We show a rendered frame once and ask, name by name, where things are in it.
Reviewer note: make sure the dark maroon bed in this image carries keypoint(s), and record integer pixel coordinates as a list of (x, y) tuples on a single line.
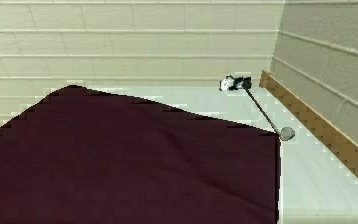
[(130, 160)]

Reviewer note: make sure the black and white floor lamp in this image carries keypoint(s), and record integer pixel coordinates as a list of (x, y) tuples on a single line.
[(236, 83)]

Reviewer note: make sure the brown wooden skirting board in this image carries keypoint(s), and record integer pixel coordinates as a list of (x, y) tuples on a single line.
[(320, 125)]

